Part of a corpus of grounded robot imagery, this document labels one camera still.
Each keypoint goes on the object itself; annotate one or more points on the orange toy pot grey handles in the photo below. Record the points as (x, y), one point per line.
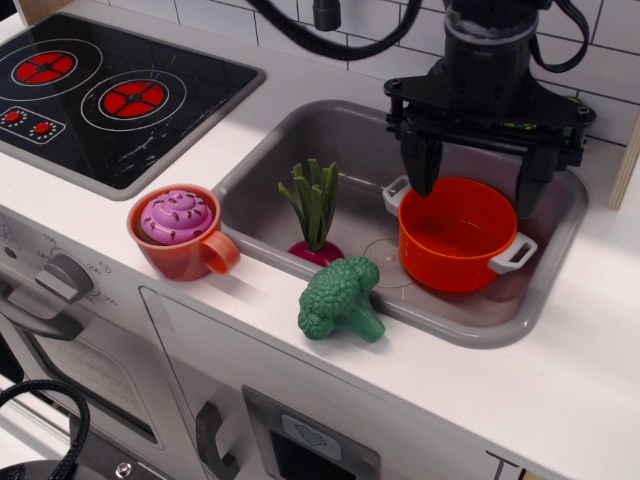
(460, 237)

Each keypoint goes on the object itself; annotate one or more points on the orange plastic cup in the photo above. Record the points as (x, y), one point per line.
(212, 251)

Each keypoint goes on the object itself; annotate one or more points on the pink toy cupcake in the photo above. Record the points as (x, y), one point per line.
(174, 217)

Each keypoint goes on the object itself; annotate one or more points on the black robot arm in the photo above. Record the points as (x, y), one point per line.
(496, 37)

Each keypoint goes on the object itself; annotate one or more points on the grey toy sink basin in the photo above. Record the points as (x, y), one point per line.
(264, 225)

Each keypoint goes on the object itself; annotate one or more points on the green avocado toy slice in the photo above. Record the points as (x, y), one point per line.
(582, 111)

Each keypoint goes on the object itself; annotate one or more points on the black toy stove top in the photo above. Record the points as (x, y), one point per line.
(106, 109)

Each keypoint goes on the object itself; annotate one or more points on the toy beet with green leaves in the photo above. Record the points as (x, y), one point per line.
(314, 209)

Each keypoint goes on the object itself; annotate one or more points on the wooden side panel right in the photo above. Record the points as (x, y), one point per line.
(626, 169)

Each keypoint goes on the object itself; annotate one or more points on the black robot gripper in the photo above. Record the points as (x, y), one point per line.
(432, 109)

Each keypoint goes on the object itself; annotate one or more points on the grey oven door handle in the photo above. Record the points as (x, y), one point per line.
(59, 327)

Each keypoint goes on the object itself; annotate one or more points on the grey cabinet door handle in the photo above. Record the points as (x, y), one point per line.
(208, 423)

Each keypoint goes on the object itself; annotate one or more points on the green toy broccoli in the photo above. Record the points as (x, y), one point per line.
(338, 298)

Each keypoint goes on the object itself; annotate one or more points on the grey dishwasher panel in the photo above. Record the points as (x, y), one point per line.
(294, 446)

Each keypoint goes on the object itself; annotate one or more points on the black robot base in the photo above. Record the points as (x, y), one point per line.
(49, 469)

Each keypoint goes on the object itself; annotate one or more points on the grey oven knob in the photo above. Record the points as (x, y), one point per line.
(65, 278)

